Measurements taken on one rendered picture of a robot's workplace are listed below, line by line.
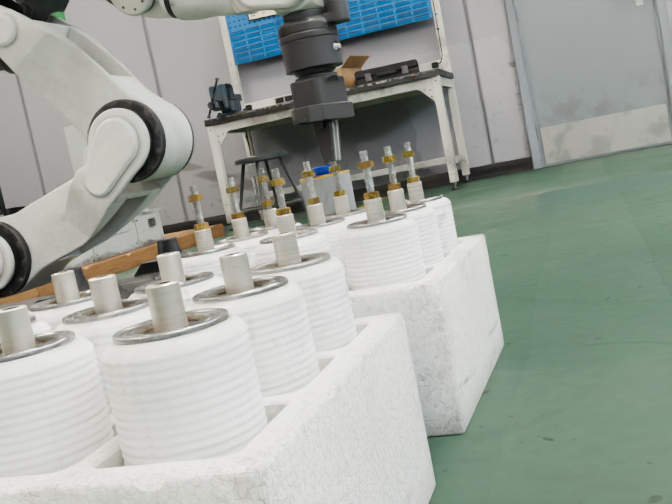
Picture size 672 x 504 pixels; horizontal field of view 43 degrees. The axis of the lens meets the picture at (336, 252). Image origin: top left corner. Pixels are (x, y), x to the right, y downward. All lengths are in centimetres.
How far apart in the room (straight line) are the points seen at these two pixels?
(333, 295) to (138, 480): 30
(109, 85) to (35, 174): 596
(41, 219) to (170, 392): 113
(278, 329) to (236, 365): 10
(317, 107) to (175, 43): 561
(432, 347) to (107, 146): 73
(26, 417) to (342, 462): 21
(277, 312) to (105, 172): 90
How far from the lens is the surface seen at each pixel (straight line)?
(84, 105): 157
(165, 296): 56
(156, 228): 491
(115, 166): 149
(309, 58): 128
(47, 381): 60
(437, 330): 99
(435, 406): 102
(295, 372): 65
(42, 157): 744
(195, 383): 53
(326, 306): 75
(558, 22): 618
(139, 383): 54
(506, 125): 618
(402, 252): 102
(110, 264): 430
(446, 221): 126
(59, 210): 161
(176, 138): 153
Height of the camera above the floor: 34
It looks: 6 degrees down
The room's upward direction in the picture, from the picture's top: 11 degrees counter-clockwise
